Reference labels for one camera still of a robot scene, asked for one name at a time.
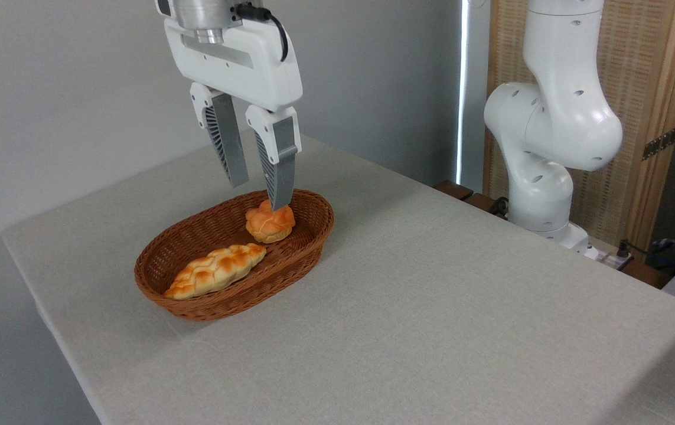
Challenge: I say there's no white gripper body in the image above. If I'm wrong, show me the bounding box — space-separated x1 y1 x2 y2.
156 0 304 113

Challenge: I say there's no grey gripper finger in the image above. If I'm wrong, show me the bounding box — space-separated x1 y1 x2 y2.
245 105 302 211
190 82 250 188

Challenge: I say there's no round braided bread bun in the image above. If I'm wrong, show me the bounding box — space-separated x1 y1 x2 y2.
245 200 296 244

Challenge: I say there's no brown wicker oval basket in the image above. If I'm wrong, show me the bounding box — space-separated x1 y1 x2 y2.
134 189 335 322

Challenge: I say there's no long braided bread loaf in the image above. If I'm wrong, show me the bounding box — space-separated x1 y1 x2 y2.
164 243 268 300

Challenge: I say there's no grey tablecloth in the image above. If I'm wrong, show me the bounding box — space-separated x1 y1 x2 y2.
2 135 675 425

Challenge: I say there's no dark metal screen hinge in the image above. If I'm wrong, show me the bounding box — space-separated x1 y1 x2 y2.
643 126 675 161

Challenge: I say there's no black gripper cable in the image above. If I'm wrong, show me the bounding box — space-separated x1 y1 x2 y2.
236 3 289 63

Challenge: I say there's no black power cable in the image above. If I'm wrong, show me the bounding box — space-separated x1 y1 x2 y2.
618 239 675 267

